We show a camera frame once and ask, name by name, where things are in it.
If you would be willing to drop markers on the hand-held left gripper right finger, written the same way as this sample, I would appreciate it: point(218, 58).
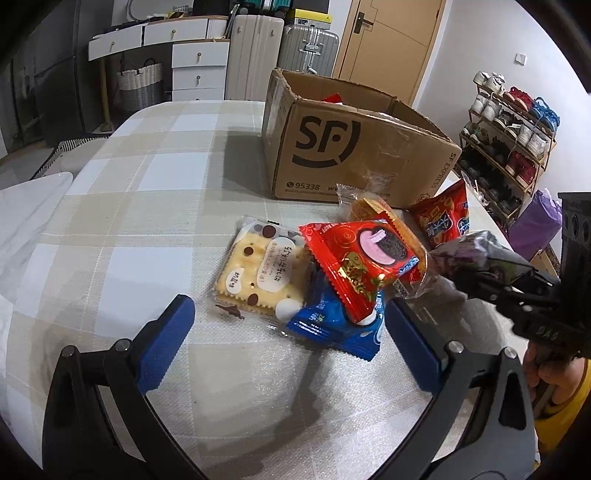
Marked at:
point(411, 341)

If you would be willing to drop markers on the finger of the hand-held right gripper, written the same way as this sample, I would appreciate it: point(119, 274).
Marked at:
point(489, 288)
point(535, 279)

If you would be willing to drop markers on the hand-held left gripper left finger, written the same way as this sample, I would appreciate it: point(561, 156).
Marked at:
point(166, 341)

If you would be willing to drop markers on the purple silver snack packet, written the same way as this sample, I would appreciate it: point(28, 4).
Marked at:
point(475, 249)

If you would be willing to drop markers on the blue cookie packet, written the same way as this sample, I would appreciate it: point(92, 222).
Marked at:
point(332, 330)

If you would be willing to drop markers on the red triangular chip bag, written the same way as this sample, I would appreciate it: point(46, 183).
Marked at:
point(438, 221)

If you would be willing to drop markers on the red cookie packet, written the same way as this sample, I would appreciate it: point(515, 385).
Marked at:
point(360, 258)
point(332, 98)

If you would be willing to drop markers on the white dotted cracker packet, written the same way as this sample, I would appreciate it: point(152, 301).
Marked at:
point(261, 267)

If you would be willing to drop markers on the clear orange bread packet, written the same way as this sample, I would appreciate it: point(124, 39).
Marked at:
point(369, 207)

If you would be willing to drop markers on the brown cardboard box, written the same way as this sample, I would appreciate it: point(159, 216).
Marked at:
point(323, 152)

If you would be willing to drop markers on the person's right hand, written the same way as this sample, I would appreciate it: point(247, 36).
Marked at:
point(535, 369)

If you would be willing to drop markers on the printed cardboard carton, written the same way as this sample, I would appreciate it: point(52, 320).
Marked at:
point(549, 258)

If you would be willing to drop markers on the purple bag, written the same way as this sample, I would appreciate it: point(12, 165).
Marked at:
point(535, 226)

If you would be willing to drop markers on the wooden shoe rack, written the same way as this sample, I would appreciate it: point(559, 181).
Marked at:
point(538, 182)

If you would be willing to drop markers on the person's yellow garment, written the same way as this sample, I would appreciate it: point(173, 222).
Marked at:
point(568, 415)

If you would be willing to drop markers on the shoe rack with shoes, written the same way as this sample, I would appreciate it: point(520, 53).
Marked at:
point(545, 113)

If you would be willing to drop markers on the black white striped rug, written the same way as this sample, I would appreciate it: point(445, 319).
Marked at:
point(69, 147)

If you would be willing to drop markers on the tan wooden door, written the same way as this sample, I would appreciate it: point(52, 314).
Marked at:
point(392, 50)

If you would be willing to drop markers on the woven laundry basket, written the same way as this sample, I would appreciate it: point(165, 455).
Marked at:
point(141, 85)

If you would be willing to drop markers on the white drawer desk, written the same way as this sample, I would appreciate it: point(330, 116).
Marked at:
point(198, 55)

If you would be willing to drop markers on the beige suitcase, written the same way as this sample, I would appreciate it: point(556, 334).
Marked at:
point(251, 55)

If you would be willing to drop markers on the silver suitcase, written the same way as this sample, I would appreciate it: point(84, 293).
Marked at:
point(304, 46)

